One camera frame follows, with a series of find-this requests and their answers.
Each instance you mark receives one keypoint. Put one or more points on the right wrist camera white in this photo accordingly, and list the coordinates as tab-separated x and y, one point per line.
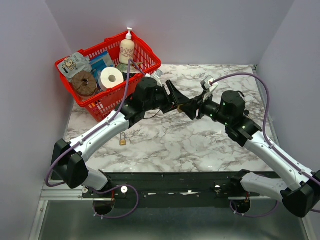
208	87

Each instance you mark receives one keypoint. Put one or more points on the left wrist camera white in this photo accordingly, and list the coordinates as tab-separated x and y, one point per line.
156	76

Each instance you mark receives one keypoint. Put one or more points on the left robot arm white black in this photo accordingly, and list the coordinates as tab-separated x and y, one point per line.
69	158

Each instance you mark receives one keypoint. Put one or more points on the white toilet paper roll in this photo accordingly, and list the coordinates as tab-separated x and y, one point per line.
109	78

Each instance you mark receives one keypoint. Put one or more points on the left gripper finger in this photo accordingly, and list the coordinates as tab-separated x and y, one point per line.
176	97
168	108

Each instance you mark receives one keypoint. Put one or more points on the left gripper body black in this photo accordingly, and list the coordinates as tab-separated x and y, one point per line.
161	98

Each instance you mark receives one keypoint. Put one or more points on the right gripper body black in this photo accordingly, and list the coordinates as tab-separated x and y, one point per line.
210	108

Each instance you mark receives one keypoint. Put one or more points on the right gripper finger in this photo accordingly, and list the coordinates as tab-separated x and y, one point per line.
200	98
191	109

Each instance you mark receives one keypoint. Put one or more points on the blue plastic package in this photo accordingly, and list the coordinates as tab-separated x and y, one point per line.
101	62

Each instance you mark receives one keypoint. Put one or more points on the grey cartoon pouch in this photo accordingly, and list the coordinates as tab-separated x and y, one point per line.
73	64

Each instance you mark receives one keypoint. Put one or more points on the small brass padlock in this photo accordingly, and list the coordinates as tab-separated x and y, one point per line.
122	139

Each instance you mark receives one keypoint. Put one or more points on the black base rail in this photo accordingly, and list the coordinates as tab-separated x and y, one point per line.
168	190

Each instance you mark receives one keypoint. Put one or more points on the black padlock with keys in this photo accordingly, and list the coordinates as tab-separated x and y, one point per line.
246	112

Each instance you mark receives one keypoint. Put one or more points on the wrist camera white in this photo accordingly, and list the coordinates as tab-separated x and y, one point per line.
208	87
156	76

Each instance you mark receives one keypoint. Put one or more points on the brown tape roll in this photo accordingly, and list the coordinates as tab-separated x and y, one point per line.
84	84

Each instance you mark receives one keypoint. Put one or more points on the cream lotion pump bottle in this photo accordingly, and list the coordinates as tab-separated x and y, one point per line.
127	48

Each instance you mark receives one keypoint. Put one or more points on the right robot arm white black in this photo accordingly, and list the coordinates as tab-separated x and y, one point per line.
297	187

